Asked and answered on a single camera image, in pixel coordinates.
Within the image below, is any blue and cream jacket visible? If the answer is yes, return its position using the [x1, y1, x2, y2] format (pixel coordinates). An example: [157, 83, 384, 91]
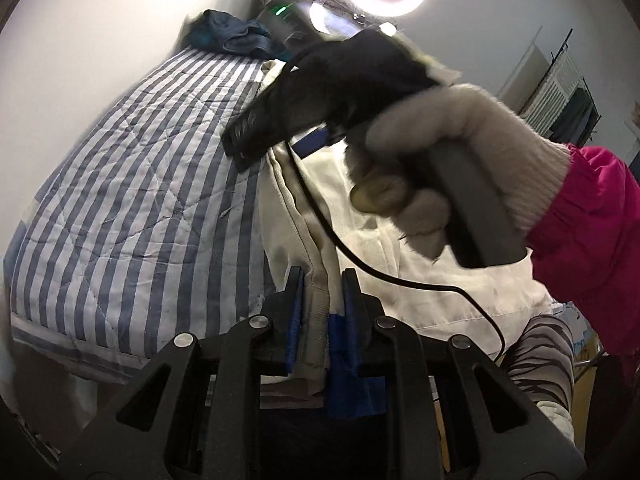
[258, 143, 551, 391]

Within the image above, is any pink right sleeve forearm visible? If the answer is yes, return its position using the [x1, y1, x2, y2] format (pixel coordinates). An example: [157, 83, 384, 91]
[527, 146, 639, 358]

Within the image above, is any black clothes rack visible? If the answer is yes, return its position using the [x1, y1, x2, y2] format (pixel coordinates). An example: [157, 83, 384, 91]
[518, 28, 602, 148]

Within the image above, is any right hand beige knit glove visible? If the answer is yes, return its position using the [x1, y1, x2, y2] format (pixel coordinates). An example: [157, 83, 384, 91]
[345, 84, 570, 259]

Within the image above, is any dark teal crumpled garment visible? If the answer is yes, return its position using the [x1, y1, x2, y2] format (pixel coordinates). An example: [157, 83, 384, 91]
[184, 10, 292, 62]

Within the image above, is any blue white striped quilt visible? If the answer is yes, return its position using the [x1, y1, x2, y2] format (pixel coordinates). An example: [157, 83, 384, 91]
[4, 48, 273, 382]

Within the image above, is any striped grey trouser leg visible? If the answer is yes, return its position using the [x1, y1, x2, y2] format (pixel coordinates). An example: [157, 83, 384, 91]
[500, 315, 575, 411]

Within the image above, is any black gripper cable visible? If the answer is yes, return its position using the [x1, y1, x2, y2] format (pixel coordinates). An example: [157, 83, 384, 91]
[284, 138, 508, 361]

